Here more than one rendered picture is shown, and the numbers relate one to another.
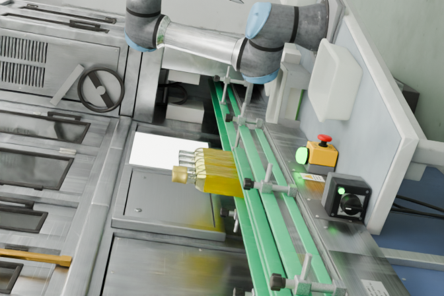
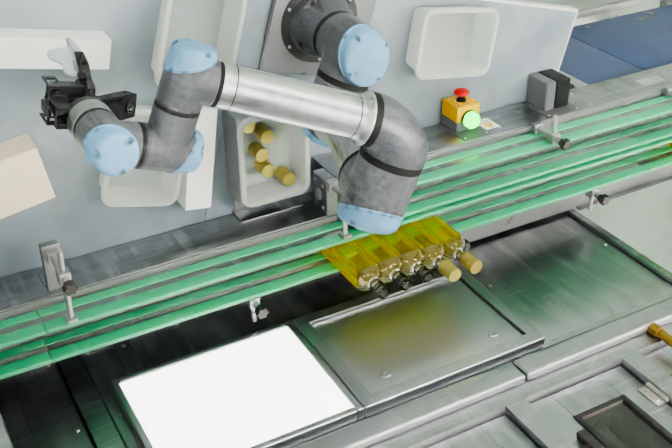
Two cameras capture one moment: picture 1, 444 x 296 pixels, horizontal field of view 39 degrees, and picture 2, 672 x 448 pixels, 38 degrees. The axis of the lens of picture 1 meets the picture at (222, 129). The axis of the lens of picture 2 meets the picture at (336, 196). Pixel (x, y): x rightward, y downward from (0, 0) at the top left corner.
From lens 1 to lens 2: 3.28 m
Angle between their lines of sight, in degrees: 100
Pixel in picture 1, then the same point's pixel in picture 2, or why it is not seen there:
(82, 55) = not seen: outside the picture
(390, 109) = (546, 6)
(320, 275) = (653, 102)
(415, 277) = (589, 80)
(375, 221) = not seen: hidden behind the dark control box
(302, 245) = (620, 114)
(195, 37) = not seen: hidden behind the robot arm
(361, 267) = (628, 87)
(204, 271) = (526, 271)
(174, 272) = (556, 284)
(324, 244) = (617, 101)
